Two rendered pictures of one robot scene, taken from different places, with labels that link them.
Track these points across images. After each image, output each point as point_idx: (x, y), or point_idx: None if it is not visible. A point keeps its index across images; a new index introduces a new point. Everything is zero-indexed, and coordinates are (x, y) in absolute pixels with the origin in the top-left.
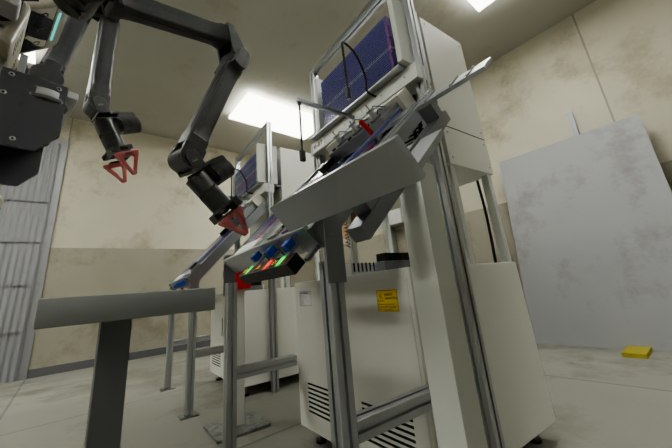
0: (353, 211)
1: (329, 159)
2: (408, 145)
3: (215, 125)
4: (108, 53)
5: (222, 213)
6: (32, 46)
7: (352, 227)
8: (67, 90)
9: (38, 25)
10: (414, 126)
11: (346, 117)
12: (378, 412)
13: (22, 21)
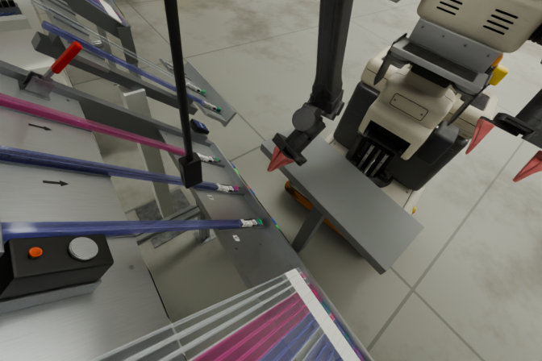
0: (191, 103)
1: (35, 240)
2: (168, 66)
3: (316, 67)
4: None
5: None
6: None
7: (195, 106)
8: (392, 43)
9: None
10: None
11: None
12: (182, 209)
13: None
